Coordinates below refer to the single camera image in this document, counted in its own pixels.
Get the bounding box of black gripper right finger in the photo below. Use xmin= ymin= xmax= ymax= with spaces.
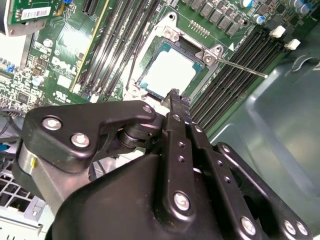
xmin=179 ymin=95 xmax=314 ymax=240

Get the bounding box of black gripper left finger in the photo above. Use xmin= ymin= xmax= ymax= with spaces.
xmin=11 ymin=88 xmax=200 ymax=222

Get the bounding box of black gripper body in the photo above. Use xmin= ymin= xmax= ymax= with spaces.
xmin=48 ymin=152 xmax=243 ymax=240

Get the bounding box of metal wire locking lever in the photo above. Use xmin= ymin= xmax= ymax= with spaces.
xmin=125 ymin=51 xmax=140 ymax=91
xmin=214 ymin=57 xmax=269 ymax=79

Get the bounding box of metal socket cover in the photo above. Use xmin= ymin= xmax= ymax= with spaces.
xmin=123 ymin=84 xmax=173 ymax=107

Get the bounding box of silver CPU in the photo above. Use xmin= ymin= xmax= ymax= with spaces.
xmin=136 ymin=39 xmax=204 ymax=99

